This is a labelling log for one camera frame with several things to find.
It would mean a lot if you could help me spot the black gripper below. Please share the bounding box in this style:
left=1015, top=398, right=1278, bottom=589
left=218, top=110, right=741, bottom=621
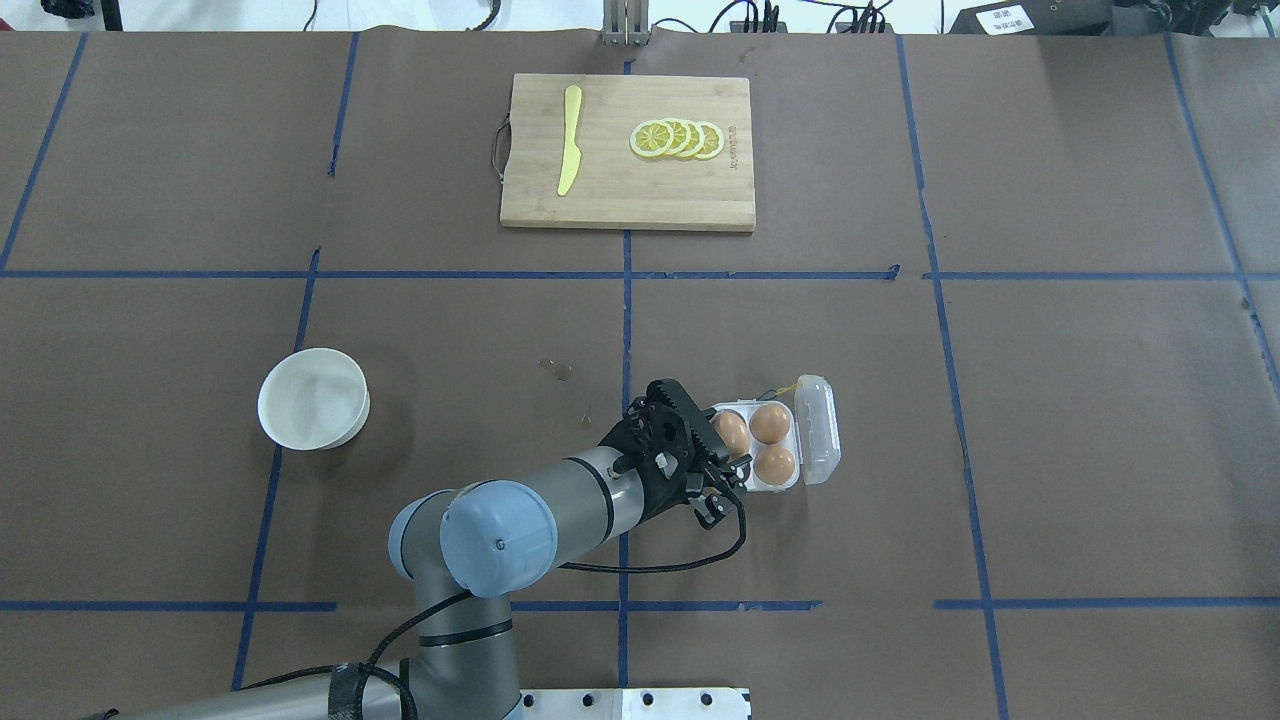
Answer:
left=600, top=379, right=753, bottom=521

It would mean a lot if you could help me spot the brown egg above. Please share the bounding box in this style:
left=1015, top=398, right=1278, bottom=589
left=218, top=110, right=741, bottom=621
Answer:
left=749, top=402, right=792, bottom=445
left=753, top=445, right=797, bottom=487
left=712, top=410, right=753, bottom=457

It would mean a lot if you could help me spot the white bowl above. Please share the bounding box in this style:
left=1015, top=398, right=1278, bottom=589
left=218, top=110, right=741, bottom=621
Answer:
left=256, top=348, right=371, bottom=451

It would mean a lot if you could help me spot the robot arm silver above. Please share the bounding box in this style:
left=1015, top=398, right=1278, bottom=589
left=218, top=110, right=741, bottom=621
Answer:
left=141, top=379, right=751, bottom=719

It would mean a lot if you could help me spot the brown egg in box front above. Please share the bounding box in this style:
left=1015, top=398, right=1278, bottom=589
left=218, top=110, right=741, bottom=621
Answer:
left=753, top=445, right=797, bottom=487

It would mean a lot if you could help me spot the clear plastic egg box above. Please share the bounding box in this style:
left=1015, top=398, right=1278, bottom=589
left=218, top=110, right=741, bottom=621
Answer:
left=712, top=374, right=842, bottom=493

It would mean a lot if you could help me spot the black box with label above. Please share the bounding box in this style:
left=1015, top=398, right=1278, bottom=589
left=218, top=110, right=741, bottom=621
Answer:
left=946, top=1, right=1114, bottom=36

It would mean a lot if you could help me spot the wooden cutting board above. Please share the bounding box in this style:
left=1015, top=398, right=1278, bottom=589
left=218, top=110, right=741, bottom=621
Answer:
left=500, top=73, right=756, bottom=233

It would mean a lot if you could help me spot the lemon slice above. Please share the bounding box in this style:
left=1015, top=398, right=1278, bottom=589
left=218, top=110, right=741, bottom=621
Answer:
left=675, top=120, right=705, bottom=158
left=692, top=122, right=724, bottom=160
left=628, top=120, right=677, bottom=158
left=660, top=118, right=692, bottom=158

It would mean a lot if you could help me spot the yellow plastic knife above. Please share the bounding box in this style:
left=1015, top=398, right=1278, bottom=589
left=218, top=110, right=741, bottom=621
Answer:
left=557, top=85, right=584, bottom=197

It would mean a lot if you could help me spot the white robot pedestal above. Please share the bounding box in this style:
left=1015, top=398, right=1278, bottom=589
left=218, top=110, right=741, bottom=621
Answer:
left=508, top=687, right=753, bottom=719

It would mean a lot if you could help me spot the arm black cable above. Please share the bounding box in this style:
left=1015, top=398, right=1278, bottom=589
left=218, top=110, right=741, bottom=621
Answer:
left=239, top=495, right=749, bottom=720

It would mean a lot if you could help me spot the aluminium frame post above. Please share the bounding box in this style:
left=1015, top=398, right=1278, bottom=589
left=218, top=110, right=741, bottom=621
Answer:
left=600, top=0, right=652, bottom=47

